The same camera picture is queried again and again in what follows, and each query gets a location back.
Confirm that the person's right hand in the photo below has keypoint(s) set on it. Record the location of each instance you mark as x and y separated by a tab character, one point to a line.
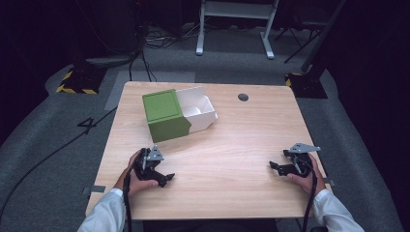
307	182

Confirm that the grey tape strip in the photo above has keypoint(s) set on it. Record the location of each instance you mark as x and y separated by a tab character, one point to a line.
329	181
95	189

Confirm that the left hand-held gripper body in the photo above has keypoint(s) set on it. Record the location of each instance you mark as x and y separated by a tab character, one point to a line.
145	166

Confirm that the grey round stand base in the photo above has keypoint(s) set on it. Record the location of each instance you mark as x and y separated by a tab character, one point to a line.
109	60

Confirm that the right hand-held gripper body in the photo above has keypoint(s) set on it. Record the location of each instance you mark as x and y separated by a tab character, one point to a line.
300	161

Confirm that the white metal stand frame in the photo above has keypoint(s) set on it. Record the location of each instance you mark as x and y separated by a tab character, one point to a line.
237	11

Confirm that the black folding stand legs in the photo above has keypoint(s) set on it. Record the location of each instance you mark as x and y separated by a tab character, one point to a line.
301	37

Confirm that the dark slanted metal pole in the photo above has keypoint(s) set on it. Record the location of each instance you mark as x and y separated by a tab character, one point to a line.
322	35

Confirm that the green drawer box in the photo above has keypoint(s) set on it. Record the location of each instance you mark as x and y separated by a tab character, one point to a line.
164	116

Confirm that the person's left hand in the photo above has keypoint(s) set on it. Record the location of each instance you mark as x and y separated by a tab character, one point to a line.
137	185

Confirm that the white drawer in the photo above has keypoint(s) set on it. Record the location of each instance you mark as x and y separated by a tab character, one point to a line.
199	111

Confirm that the black yellow striped stand base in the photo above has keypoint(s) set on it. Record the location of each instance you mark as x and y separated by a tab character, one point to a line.
306	85
82	82

